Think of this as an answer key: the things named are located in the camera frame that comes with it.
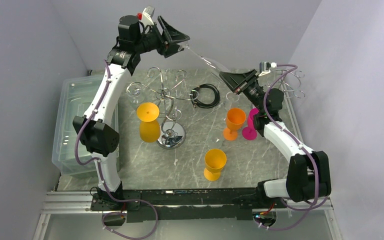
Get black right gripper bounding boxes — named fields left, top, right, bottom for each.
left=219, top=69, right=265, bottom=113

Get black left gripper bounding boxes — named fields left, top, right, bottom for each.
left=134, top=16, right=191, bottom=59

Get orange wine glass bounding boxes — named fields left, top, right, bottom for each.
left=222, top=108, right=247, bottom=141

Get pink wine glass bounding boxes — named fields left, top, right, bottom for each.
left=241, top=108, right=259, bottom=141

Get yellow-orange wine glass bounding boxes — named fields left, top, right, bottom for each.
left=203, top=148, right=227, bottom=182

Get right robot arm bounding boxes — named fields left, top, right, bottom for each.
left=218, top=70, right=332, bottom=209

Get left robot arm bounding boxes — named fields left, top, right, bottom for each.
left=72, top=13, right=190, bottom=210

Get clear tumbler glass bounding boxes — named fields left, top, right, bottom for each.
left=224, top=92, right=240, bottom=110

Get chrome wine glass rack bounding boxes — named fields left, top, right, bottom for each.
left=126, top=66, right=199, bottom=150

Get yellow wine glass left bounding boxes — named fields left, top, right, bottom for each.
left=136, top=102, right=161, bottom=143

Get clear plastic storage box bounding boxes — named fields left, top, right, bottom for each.
left=51, top=75, right=103, bottom=179

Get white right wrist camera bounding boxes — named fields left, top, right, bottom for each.
left=258, top=61, right=277, bottom=77

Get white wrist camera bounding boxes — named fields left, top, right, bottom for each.
left=258, top=61, right=277, bottom=77
left=137, top=5, right=155, bottom=27

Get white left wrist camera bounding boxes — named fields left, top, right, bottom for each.
left=137, top=5, right=155, bottom=27

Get black coiled cable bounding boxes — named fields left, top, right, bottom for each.
left=190, top=83, right=221, bottom=110

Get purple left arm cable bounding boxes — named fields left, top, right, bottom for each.
left=74, top=59, right=160, bottom=240

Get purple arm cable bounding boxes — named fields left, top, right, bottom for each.
left=253, top=63, right=329, bottom=232
left=74, top=59, right=160, bottom=240

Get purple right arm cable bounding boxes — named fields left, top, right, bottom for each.
left=253, top=63, right=329, bottom=232

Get aluminium frame rails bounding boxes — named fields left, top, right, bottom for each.
left=32, top=69, right=342, bottom=240

